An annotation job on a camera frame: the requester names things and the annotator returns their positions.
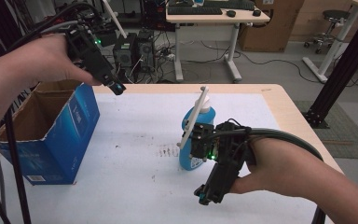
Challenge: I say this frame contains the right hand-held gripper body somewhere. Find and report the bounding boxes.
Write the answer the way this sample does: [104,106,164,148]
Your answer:
[176,86,257,191]

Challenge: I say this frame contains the large brown cardboard box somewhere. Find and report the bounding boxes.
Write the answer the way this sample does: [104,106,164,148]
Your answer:
[238,0,306,53]

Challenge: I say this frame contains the black round stool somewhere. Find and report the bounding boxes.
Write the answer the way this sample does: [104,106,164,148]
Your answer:
[303,9,351,54]

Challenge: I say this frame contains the blue bottle with white cap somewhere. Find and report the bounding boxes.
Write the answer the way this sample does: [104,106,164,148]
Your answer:
[178,94,217,172]

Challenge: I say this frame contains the black computer tower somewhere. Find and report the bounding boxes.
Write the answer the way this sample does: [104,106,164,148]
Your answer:
[113,32,140,69]
[136,29,155,73]

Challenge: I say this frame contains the light wooden desk white legs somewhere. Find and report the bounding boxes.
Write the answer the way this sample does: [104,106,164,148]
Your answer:
[166,7,271,84]

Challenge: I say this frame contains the grey left gripper cable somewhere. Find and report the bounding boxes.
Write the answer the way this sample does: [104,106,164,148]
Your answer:
[0,20,80,218]

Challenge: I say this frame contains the white table mat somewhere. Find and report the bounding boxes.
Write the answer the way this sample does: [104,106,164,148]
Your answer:
[0,92,320,224]

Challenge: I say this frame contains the person's right hand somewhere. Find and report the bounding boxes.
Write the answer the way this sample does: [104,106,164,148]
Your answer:
[229,138,311,198]

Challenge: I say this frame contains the black keyboard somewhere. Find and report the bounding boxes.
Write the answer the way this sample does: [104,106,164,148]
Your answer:
[167,7,224,16]
[203,1,255,11]

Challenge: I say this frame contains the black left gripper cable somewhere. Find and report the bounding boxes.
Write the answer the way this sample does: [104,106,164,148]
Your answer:
[0,2,102,224]

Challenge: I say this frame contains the person's left hand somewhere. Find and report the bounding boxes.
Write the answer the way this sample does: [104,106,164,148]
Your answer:
[12,34,103,91]

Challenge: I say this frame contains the black metal stand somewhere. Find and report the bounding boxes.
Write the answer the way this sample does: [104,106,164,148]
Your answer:
[304,4,358,129]

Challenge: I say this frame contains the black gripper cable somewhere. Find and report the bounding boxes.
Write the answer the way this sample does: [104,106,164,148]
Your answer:
[227,118,326,224]
[0,2,102,224]

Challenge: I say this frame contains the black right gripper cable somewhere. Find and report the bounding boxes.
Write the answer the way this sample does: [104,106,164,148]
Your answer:
[227,118,326,224]

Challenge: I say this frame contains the grey floor mat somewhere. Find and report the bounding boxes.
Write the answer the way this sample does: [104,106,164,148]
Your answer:
[294,99,358,161]

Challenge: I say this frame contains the white-legged side desk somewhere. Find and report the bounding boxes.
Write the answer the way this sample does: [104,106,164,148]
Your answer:
[302,0,358,84]

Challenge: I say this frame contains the black equipment cabinet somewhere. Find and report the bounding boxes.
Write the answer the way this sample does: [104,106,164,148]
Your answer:
[140,0,169,32]

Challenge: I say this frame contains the blue cardboard box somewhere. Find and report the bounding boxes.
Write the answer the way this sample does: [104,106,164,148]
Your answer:
[0,79,101,187]

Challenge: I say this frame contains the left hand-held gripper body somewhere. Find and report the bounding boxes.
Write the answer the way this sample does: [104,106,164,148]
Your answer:
[63,0,128,88]

